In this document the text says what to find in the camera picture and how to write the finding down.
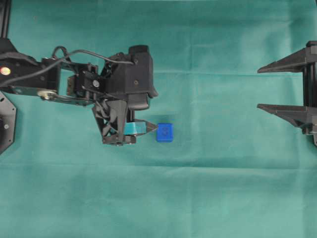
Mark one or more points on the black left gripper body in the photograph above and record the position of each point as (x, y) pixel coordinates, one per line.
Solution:
(111, 119)

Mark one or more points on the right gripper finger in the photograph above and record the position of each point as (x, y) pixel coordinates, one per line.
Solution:
(294, 62)
(302, 117)

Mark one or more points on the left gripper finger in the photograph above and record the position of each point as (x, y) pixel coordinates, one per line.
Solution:
(139, 127)

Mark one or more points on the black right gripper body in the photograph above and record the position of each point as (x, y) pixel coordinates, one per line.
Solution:
(310, 88)

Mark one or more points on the blue cube block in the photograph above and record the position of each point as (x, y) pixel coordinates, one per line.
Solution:
(165, 133)

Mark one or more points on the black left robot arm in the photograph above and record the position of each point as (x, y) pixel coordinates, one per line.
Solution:
(54, 79)

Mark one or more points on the green table cloth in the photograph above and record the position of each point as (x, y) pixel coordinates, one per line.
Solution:
(231, 171)

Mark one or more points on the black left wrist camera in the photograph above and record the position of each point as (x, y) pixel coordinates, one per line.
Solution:
(131, 82)

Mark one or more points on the black aluminium frame post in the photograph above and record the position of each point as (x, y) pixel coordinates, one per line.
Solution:
(5, 6)

